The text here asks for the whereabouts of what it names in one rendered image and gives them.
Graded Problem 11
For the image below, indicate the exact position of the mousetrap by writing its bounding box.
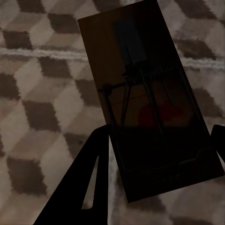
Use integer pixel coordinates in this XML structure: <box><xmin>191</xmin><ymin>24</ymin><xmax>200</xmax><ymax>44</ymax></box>
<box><xmin>77</xmin><ymin>0</ymin><xmax>225</xmax><ymax>203</ymax></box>

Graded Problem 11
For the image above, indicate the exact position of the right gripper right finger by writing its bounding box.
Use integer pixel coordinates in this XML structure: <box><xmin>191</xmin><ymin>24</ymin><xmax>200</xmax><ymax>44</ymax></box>
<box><xmin>211</xmin><ymin>124</ymin><xmax>225</xmax><ymax>162</ymax></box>

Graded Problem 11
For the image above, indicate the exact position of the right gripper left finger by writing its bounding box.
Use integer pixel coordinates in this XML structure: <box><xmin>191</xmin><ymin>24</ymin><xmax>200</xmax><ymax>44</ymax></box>
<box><xmin>34</xmin><ymin>124</ymin><xmax>109</xmax><ymax>225</ymax></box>

